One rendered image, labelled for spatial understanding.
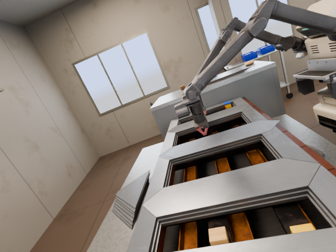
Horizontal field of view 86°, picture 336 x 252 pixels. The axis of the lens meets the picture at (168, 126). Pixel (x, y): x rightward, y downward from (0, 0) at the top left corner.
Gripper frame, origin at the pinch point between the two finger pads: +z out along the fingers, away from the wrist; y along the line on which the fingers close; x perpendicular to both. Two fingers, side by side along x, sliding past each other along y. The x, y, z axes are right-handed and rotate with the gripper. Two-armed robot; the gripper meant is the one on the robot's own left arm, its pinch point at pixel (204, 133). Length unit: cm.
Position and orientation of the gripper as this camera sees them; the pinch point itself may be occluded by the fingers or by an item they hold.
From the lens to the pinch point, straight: 98.8
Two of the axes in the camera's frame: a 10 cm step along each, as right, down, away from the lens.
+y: -0.5, 5.6, -8.3
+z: 3.6, 7.8, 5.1
